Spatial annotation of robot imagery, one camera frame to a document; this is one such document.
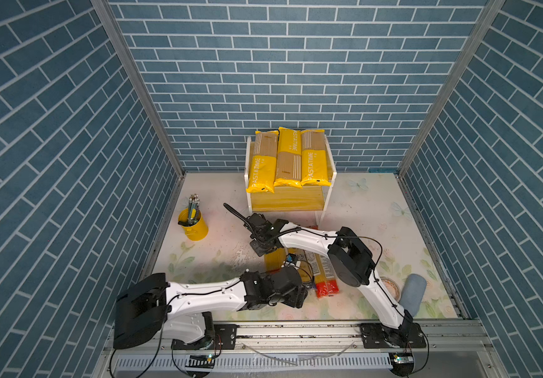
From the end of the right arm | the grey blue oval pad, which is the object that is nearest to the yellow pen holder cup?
the end of the right arm

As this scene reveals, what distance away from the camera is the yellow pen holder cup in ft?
2.98

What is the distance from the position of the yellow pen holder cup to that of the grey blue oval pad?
79cm

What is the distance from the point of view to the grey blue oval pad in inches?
31.5
